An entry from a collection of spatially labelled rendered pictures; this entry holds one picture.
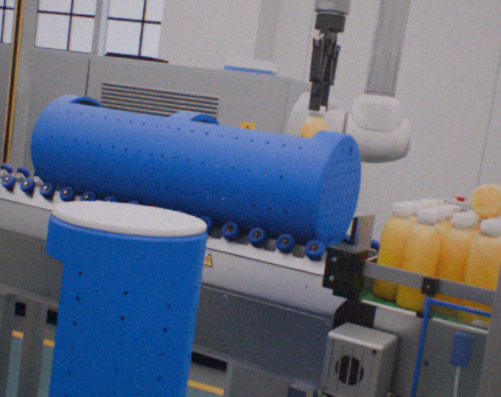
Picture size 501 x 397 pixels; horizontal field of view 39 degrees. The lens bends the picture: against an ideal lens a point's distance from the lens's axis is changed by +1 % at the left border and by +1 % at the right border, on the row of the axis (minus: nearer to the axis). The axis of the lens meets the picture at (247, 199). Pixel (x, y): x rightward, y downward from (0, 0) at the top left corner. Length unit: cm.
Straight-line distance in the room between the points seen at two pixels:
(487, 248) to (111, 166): 97
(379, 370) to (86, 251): 57
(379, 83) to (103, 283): 134
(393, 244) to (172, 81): 220
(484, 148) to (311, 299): 289
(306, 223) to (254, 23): 293
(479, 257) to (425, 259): 11
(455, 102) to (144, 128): 284
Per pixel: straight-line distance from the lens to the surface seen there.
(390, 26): 231
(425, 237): 147
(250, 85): 337
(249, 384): 238
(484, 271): 145
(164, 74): 356
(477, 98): 442
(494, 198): 158
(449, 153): 442
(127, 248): 118
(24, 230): 211
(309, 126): 178
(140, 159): 183
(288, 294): 165
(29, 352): 243
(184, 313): 127
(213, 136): 176
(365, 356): 137
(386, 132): 227
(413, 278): 147
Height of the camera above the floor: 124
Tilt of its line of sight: 7 degrees down
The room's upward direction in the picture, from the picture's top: 8 degrees clockwise
